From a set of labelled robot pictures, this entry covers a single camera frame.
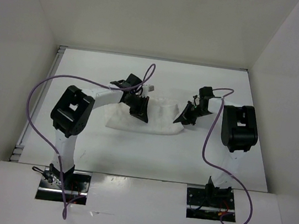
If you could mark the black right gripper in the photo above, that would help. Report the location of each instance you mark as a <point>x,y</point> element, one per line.
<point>185,117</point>

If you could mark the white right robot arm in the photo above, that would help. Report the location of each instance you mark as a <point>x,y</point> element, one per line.
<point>238,134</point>

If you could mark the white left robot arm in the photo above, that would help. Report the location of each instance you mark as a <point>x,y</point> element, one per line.
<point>72,111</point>

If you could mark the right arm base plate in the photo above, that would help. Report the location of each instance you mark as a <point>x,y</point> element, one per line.
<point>200,207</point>

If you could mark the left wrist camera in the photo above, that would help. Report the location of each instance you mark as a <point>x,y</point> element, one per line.
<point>148,88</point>

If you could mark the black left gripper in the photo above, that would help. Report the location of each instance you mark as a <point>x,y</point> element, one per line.
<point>141,112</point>

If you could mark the white pleated skirt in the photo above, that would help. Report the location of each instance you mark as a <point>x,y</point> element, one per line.
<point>161,114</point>

